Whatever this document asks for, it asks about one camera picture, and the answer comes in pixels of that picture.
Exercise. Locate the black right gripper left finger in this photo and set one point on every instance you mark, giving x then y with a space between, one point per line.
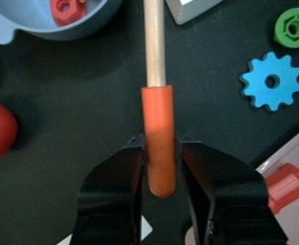
110 194

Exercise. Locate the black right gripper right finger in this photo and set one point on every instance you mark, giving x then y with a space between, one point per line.
225 197

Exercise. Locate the red toy cylinder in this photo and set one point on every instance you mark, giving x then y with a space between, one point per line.
287 186

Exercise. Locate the white tray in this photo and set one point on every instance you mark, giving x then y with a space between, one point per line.
295 178

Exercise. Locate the blue toy gear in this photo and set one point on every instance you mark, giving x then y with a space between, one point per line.
272 82

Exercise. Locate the green toy hex nut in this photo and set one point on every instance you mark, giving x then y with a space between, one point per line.
295 28

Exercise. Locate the light blue bowl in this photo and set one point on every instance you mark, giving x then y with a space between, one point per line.
42 19

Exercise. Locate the red toy nut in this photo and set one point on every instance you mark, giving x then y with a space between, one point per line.
69 11

